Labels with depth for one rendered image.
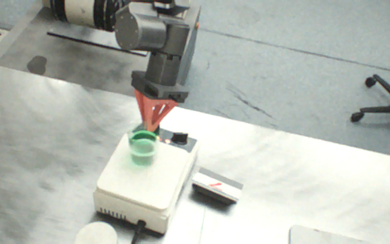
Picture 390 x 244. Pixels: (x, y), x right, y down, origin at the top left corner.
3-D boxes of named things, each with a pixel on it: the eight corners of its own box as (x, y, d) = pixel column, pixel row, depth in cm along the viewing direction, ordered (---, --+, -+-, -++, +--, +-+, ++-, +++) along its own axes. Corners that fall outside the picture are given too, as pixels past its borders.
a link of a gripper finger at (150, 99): (140, 137, 68) (152, 88, 65) (121, 120, 73) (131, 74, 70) (171, 135, 72) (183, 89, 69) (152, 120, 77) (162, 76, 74)
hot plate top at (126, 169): (125, 133, 68) (125, 130, 67) (189, 154, 67) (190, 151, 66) (93, 189, 60) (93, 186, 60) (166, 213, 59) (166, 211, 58)
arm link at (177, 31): (198, 22, 65) (175, 14, 69) (170, 18, 60) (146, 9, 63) (188, 62, 68) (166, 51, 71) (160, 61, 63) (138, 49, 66)
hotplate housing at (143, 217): (139, 129, 79) (139, 102, 73) (200, 148, 78) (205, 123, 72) (87, 224, 65) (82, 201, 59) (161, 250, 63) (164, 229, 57)
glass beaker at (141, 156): (128, 173, 62) (127, 144, 56) (125, 146, 66) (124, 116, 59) (165, 169, 64) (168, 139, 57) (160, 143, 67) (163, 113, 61)
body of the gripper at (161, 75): (158, 100, 64) (168, 57, 61) (128, 79, 71) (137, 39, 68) (188, 101, 68) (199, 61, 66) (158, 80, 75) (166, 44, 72)
